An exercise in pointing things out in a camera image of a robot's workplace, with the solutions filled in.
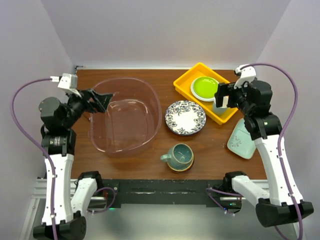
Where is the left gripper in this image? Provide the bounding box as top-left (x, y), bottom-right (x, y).
top-left (62, 87), bottom-right (112, 129)

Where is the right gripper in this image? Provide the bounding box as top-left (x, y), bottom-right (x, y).
top-left (214, 81), bottom-right (253, 116)

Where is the blue floral plate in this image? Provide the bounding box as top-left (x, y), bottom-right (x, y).
top-left (164, 100), bottom-right (207, 136)

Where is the green rimmed lettered plate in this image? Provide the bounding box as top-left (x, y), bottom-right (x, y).
top-left (167, 125), bottom-right (204, 136)

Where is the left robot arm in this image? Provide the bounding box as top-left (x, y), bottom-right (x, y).
top-left (33, 88), bottom-right (113, 240)

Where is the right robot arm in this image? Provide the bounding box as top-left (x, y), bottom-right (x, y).
top-left (214, 80), bottom-right (314, 228)

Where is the clear plastic bin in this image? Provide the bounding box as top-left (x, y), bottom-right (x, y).
top-left (89, 77), bottom-right (162, 158)

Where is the light blue mug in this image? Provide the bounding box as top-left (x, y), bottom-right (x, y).
top-left (212, 99), bottom-right (228, 116)

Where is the lime green plate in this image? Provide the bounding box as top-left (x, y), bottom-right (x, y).
top-left (193, 76), bottom-right (219, 99)

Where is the pale blue rimmed plate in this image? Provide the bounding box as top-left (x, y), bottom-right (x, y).
top-left (190, 79), bottom-right (215, 102)

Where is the yellow plastic tray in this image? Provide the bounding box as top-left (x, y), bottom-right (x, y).
top-left (173, 62), bottom-right (238, 125)

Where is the pale green rectangular dish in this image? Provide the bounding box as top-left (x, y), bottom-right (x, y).
top-left (227, 118), bottom-right (256, 160)

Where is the teal glazed mug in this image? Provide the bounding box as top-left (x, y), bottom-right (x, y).
top-left (160, 143), bottom-right (194, 168)

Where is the yellow rimmed dark bowl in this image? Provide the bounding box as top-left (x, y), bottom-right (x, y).
top-left (167, 159), bottom-right (195, 174)

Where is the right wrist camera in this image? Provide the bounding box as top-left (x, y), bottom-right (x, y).
top-left (234, 64), bottom-right (256, 89)

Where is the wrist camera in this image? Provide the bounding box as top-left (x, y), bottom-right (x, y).
top-left (234, 64), bottom-right (256, 89)
top-left (50, 73), bottom-right (78, 90)

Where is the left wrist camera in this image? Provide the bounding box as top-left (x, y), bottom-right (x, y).
top-left (50, 73), bottom-right (78, 90)

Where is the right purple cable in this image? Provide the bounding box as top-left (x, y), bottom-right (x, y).
top-left (247, 62), bottom-right (305, 240)

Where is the purple cable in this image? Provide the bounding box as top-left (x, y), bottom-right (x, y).
top-left (247, 62), bottom-right (305, 240)
top-left (9, 78), bottom-right (60, 240)

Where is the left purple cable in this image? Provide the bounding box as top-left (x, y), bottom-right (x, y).
top-left (9, 78), bottom-right (60, 240)

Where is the aluminium frame rail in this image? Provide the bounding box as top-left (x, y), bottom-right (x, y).
top-left (18, 179), bottom-right (47, 240)

